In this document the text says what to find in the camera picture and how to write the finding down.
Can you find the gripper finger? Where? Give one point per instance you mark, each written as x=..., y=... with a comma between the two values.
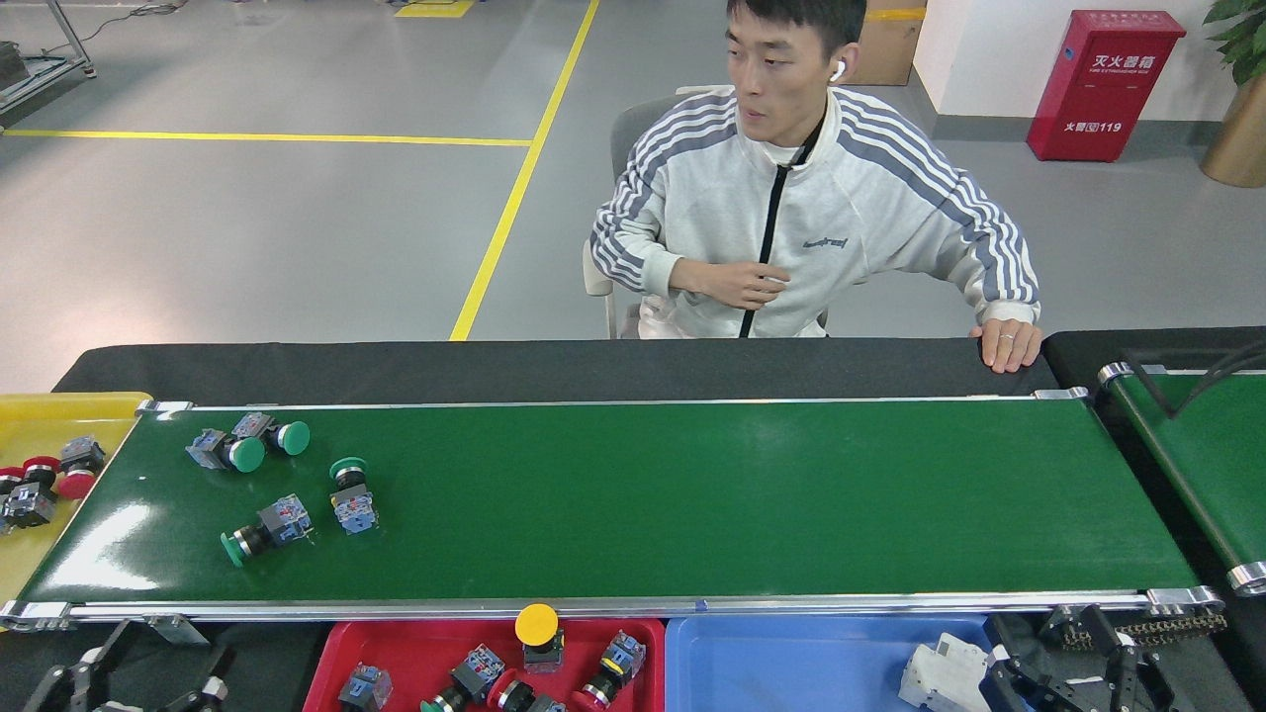
x=1128, y=672
x=84, y=672
x=210, y=692
x=1024, y=682

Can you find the white circuit breaker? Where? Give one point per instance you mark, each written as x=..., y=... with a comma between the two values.
x=940, y=677

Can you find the red mushroom push button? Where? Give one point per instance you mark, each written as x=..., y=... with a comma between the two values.
x=42, y=465
x=8, y=482
x=625, y=653
x=75, y=486
x=514, y=695

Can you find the yellow mushroom push button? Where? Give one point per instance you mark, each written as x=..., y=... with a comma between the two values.
x=537, y=624

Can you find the person's left forearm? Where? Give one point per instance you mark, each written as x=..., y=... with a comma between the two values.
x=1004, y=287

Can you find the person's right forearm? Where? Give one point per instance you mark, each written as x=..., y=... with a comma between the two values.
x=643, y=267

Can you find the yellow plastic tray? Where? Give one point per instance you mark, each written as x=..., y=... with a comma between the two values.
x=20, y=554

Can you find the red plastic tray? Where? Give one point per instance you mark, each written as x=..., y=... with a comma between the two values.
x=415, y=643

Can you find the narrow green conveyor belt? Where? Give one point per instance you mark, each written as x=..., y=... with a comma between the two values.
x=1217, y=465

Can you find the blue plastic tray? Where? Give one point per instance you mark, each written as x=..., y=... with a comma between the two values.
x=791, y=672

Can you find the person's left hand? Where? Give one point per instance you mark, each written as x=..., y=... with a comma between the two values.
x=1009, y=346

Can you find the person's right hand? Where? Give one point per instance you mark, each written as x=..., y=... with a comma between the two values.
x=742, y=285

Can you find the person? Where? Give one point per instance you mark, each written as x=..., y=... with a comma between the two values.
x=841, y=218

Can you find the potted plant gold planter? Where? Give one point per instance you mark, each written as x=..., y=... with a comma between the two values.
x=1241, y=138

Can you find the red fire extinguisher box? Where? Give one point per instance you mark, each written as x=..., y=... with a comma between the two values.
x=1103, y=89

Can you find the metal rack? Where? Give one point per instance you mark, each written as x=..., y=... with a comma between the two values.
x=49, y=74

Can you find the cardboard box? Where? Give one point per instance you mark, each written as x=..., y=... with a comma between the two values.
x=895, y=49

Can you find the grey office chair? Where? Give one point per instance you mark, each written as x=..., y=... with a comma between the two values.
x=633, y=129

